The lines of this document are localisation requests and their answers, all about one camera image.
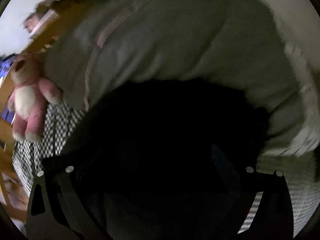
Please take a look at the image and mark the large black jacket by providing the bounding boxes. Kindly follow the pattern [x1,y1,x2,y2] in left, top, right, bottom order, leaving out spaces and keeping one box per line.
[42,77,270,239]

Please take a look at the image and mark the black white checkered bedsheet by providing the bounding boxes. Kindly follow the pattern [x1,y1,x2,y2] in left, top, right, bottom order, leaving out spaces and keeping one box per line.
[13,103,319,236]

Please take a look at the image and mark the pink plush teddy bear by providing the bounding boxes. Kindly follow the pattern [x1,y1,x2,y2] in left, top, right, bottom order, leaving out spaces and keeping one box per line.
[7,51,62,143]

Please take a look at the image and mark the grey striped duvet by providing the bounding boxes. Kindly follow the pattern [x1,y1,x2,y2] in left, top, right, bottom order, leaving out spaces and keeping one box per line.
[48,0,319,157]

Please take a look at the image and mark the wooden bunk bed frame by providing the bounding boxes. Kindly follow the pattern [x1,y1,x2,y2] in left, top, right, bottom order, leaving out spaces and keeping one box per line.
[1,10,84,222]

